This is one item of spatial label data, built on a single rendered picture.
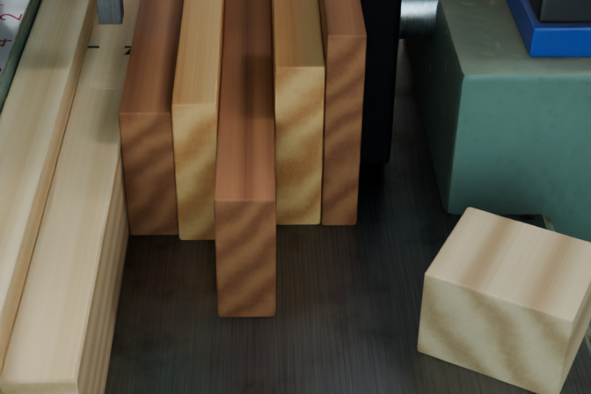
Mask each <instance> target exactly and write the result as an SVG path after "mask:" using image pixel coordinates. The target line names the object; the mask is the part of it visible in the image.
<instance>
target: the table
mask: <svg viewBox="0 0 591 394"><path fill-rule="evenodd" d="M461 217H462V215H453V214H450V213H448V212H447V211H446V210H445V209H444V208H443V206H442V201H441V195H440V190H439V187H438V183H437V178H436V175H435V171H434V164H433V160H432V156H431V152H430V149H429V144H428V140H427V133H426V130H425V125H424V121H423V118H422V113H421V110H420V103H419V99H418V95H417V91H416V87H415V83H414V79H413V75H412V68H411V64H410V61H409V56H408V53H407V49H406V44H405V40H399V41H398V64H397V75H396V88H395V99H394V112H393V123H392V136H391V147H390V161H389V163H387V164H360V174H359V190H358V206H357V222H356V224H355V225H323V224H322V223H321V222H320V224H293V225H277V224H276V313H275V315H274V316H273V317H219V315H218V312H217V288H216V264H215V240H181V239H180V238H179V234H178V235H133V236H132V235H130V233H129V235H128V246H127V252H126V258H125V264H124V269H123V275H122V281H121V286H120V297H119V303H118V309H117V315H116V320H115V327H114V332H113V343H112V349H111V354H110V361H109V366H108V371H107V378H106V388H105V394H537V393H535V392H533V391H530V390H525V389H523V388H521V387H518V386H515V385H512V384H510V383H506V382H503V381H501V380H498V379H495V378H492V377H490V376H486V375H483V374H480V373H478V372H476V371H473V370H470V369H467V368H463V367H460V366H458V365H456V364H453V363H450V362H447V361H444V360H441V359H438V358H435V357H433V356H430V355H428V354H423V353H421V352H419V351H418V349H417V345H418V337H419V328H420V312H421V303H422V295H423V286H424V277H425V273H426V271H427V269H428V268H429V267H430V265H431V264H432V262H433V261H434V259H435V257H436V255H437V254H438V252H439V251H440V249H441V248H442V246H443V245H444V243H445V242H446V240H447V239H448V237H449V235H450V233H451V232H452V230H453V229H454V228H455V227H456V225H457V223H458V221H459V220H460V218H461ZM559 394H591V319H590V323H589V326H588V328H587V331H586V333H585V335H584V338H583V340H582V341H581V344H580V348H579V350H578V352H577V354H576V356H575V358H574V361H573V364H572V366H571V368H570V370H569V373H568V375H567V377H566V380H565V382H564V385H563V387H562V389H561V392H560V393H559Z"/></svg>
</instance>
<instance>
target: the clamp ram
mask: <svg viewBox="0 0 591 394"><path fill-rule="evenodd" d="M438 1H439V0H361V7H362V12H363V17H364V23H365V28H366V34H367V47H366V63H365V79H364V95H363V111H362V127H361V158H360V164H387V163H389V161H390V147H391V136H392V123H393V112H394V99H395V88H396V75H397V64H398V41H399V40H431V39H432V38H433V37H434V29H435V23H436V6H437V4H438Z"/></svg>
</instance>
